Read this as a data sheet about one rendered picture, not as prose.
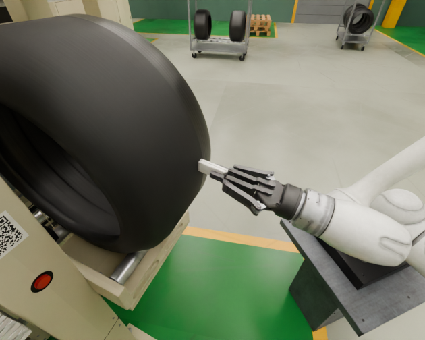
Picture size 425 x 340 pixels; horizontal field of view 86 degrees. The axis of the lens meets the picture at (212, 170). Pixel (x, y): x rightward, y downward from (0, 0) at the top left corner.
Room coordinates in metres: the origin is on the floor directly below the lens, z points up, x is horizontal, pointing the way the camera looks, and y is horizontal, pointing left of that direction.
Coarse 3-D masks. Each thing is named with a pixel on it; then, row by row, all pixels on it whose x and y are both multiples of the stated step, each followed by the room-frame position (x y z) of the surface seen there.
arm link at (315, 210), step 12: (312, 192) 0.32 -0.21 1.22; (300, 204) 0.30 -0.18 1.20; (312, 204) 0.29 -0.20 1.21; (324, 204) 0.29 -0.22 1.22; (300, 216) 0.28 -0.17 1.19; (312, 216) 0.27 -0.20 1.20; (324, 216) 0.27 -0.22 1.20; (300, 228) 0.27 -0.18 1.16; (312, 228) 0.26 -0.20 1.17; (324, 228) 0.26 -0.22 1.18
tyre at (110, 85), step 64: (0, 64) 0.37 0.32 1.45; (64, 64) 0.37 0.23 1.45; (128, 64) 0.44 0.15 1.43; (0, 128) 0.56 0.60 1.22; (64, 128) 0.31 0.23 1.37; (128, 128) 0.33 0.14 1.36; (192, 128) 0.44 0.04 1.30; (64, 192) 0.54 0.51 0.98; (128, 192) 0.28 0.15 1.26; (192, 192) 0.39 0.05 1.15
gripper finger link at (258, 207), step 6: (228, 186) 0.34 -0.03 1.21; (234, 186) 0.35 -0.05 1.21; (228, 192) 0.34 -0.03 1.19; (234, 192) 0.33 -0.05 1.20; (240, 192) 0.33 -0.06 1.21; (234, 198) 0.33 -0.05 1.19; (240, 198) 0.32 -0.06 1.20; (246, 198) 0.32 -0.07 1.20; (252, 198) 0.32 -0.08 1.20; (246, 204) 0.31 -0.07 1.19; (252, 204) 0.30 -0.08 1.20; (258, 204) 0.30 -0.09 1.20; (252, 210) 0.30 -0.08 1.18; (258, 210) 0.29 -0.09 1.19
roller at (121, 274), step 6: (132, 252) 0.35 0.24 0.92; (138, 252) 0.35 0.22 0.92; (144, 252) 0.36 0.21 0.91; (126, 258) 0.33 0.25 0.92; (132, 258) 0.33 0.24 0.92; (138, 258) 0.34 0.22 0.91; (120, 264) 0.32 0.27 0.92; (126, 264) 0.31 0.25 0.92; (132, 264) 0.32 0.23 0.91; (120, 270) 0.30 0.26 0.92; (126, 270) 0.30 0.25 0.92; (132, 270) 0.31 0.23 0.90; (114, 276) 0.28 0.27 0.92; (120, 276) 0.28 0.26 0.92; (126, 276) 0.29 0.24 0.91; (120, 282) 0.27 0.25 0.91
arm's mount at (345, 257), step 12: (336, 252) 0.47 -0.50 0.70; (348, 264) 0.42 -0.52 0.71; (360, 264) 0.42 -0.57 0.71; (372, 264) 0.42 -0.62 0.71; (408, 264) 0.43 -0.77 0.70; (348, 276) 0.40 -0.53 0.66; (360, 276) 0.38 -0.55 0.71; (372, 276) 0.38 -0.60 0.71; (384, 276) 0.38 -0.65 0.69; (360, 288) 0.35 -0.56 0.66
